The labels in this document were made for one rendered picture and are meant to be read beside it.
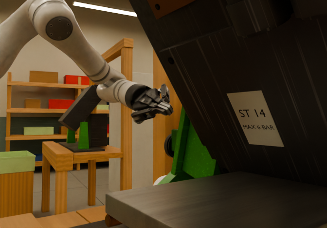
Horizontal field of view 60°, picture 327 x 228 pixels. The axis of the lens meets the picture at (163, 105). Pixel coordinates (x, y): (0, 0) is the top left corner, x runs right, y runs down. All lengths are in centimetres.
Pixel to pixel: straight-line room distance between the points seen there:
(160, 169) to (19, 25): 73
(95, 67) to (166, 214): 63
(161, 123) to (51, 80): 596
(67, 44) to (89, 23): 732
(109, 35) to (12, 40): 738
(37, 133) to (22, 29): 620
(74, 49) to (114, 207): 52
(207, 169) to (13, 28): 53
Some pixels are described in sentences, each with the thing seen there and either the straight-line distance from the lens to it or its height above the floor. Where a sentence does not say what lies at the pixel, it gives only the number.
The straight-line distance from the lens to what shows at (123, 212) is 26.
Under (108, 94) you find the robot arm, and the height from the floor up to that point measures 127.
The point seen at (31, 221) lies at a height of 90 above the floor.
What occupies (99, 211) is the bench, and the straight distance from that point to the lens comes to 108.
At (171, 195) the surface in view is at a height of 113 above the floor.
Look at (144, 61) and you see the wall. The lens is 828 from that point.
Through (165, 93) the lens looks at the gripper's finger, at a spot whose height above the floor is 126.
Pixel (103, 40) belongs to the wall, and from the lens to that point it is 800.
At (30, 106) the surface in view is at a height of 148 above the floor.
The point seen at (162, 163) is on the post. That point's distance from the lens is 115.
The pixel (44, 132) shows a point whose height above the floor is 89.
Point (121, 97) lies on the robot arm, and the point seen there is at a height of 126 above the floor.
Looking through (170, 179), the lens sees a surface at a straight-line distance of 48.
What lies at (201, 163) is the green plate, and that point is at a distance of 45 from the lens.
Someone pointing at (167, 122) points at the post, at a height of 119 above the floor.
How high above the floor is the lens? 120
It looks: 3 degrees up
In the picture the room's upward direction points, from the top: straight up
